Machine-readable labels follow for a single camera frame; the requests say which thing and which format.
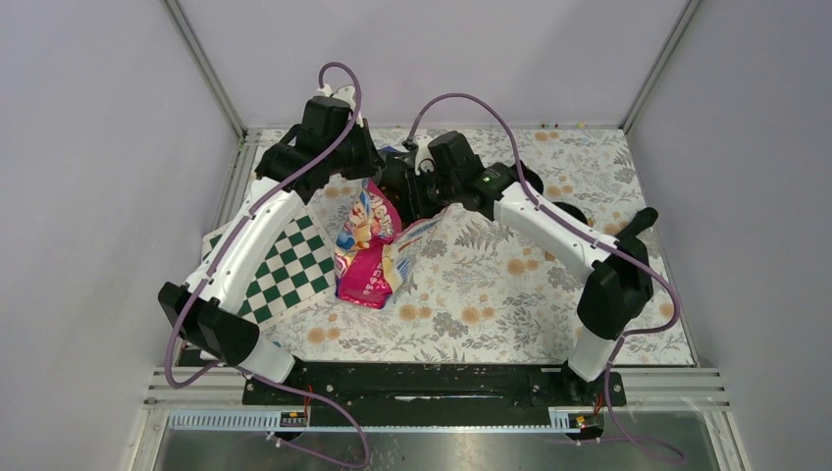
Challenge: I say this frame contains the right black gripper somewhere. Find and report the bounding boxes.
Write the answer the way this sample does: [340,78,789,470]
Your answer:
[394,166,460,225]

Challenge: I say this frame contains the pink blue pet food bag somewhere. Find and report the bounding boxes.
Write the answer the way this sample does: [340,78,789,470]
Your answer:
[334,179,447,309]

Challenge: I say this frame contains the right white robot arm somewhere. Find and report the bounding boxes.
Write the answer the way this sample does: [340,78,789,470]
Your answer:
[375,131,657,404]

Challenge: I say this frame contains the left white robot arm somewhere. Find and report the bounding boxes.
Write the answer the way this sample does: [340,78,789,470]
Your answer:
[158,91,384,403]

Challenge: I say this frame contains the black pet bowl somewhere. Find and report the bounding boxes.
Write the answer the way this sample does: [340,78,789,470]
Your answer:
[511,161,545,194]
[554,201,589,227]

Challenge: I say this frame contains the green white chessboard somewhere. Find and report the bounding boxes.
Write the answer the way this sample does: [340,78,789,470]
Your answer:
[237,209,336,324]

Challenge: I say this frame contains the black marker orange tip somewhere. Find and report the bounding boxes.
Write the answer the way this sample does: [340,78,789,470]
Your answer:
[615,207,659,240]

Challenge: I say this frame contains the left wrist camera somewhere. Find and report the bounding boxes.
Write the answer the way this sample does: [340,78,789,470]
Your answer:
[325,83,364,127]

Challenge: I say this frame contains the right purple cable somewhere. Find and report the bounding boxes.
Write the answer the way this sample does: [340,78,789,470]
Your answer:
[402,92,684,464]

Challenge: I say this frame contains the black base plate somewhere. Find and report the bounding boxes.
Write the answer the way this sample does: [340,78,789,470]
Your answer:
[241,362,627,430]

